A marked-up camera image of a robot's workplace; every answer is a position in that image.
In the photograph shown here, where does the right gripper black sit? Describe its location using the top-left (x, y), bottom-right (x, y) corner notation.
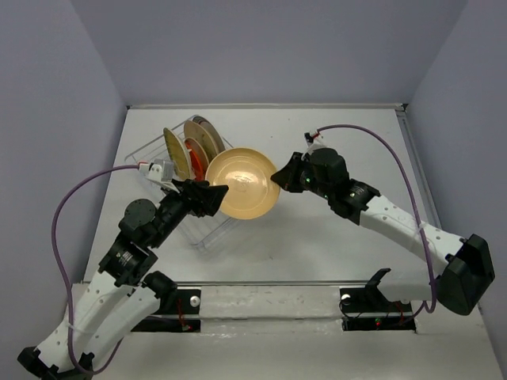
top-left (271, 151), bottom-right (334, 200)

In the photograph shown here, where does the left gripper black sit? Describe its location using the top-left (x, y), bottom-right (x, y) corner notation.
top-left (151, 177), bottom-right (231, 247)

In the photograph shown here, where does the yellow bamboo pattern plate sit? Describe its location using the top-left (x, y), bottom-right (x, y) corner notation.
top-left (163, 128), bottom-right (195, 181)

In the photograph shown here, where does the orange round plate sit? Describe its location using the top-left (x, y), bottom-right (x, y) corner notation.
top-left (185, 143), bottom-right (205, 181)

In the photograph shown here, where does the large yellow round plate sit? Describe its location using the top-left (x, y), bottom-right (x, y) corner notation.
top-left (205, 147), bottom-right (280, 220)

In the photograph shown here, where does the small beige flower plate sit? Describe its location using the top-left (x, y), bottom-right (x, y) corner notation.
top-left (185, 137), bottom-right (209, 172)

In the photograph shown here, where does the beige floral square plate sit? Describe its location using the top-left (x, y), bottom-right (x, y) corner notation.
top-left (184, 120), bottom-right (220, 162)

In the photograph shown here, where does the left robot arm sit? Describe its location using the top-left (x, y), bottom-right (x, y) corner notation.
top-left (17, 180), bottom-right (229, 379)

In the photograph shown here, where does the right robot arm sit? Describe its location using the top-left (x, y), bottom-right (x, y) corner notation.
top-left (271, 147), bottom-right (495, 316)

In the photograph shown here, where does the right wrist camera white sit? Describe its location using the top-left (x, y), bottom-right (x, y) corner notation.
top-left (304, 130), bottom-right (327, 156)

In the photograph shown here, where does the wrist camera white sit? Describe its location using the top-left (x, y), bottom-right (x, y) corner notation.
top-left (138, 158), bottom-right (174, 188)
top-left (304, 130), bottom-right (327, 156)

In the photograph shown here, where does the clear wire dish rack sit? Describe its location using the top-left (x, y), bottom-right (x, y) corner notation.
top-left (124, 115), bottom-right (239, 251)

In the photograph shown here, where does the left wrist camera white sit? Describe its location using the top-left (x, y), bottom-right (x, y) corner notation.
top-left (138, 158), bottom-right (174, 188)

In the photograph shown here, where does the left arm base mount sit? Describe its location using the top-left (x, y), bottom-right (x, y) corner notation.
top-left (132, 287), bottom-right (201, 333)

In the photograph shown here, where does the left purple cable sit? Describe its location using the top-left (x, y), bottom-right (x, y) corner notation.
top-left (52, 164), bottom-right (139, 374)

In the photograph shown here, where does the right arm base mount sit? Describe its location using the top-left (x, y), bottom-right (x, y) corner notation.
top-left (338, 268), bottom-right (417, 332)

